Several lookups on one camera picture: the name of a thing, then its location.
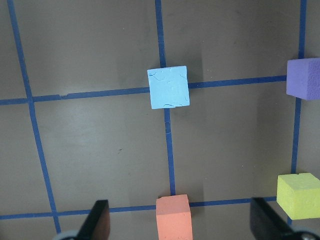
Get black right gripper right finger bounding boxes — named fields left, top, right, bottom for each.
left=249, top=197, right=295, bottom=240

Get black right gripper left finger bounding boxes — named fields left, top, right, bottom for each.
left=76, top=199, right=111, bottom=240

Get light blue foam block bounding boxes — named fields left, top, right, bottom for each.
left=147, top=65, right=190, bottom=110

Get yellow foam block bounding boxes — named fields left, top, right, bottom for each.
left=276, top=173, right=320, bottom=220

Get orange foam block near base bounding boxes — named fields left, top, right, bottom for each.
left=156, top=194, right=193, bottom=240

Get purple foam block right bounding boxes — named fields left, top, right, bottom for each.
left=286, top=57, right=320, bottom=101

